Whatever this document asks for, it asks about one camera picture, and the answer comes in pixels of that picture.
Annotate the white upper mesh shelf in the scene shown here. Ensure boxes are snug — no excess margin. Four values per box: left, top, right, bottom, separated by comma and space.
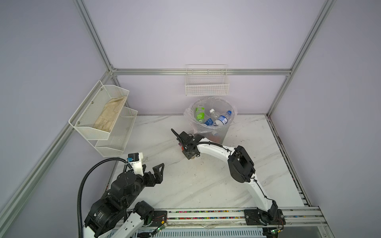
68, 81, 129, 140

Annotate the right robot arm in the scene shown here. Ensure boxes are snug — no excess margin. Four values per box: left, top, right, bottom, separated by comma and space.
171, 129, 285, 226

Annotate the clear plastic bin liner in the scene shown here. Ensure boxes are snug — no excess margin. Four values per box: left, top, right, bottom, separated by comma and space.
182, 97, 238, 135

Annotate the small blue label bottle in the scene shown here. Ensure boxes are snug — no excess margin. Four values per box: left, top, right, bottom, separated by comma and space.
214, 111, 232, 127

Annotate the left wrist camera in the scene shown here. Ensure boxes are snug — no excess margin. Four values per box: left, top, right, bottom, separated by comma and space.
127, 152, 144, 176

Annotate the grey mesh waste bin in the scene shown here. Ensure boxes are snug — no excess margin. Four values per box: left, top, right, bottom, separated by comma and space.
190, 99, 236, 143

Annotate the green label clear bottle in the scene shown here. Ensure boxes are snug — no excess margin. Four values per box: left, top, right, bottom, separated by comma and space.
194, 106, 205, 123

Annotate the white mesh shelf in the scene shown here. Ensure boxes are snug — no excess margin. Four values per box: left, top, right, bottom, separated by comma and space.
68, 81, 129, 140
95, 107, 138, 158

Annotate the beige cloth in shelf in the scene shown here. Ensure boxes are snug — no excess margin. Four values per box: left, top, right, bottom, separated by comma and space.
93, 96, 127, 132

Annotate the Pocari bottle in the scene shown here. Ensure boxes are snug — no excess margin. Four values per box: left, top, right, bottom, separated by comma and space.
209, 109, 221, 121

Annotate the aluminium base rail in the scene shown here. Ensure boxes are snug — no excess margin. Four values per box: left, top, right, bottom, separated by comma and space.
101, 206, 335, 238

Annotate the white wire wall basket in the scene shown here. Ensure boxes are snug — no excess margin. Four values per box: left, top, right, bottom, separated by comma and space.
185, 64, 230, 96

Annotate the white lower mesh shelf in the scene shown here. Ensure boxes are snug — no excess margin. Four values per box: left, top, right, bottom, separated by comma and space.
95, 107, 138, 158

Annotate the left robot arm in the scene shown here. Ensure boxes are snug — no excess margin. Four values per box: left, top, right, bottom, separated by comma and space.
76, 157, 165, 238

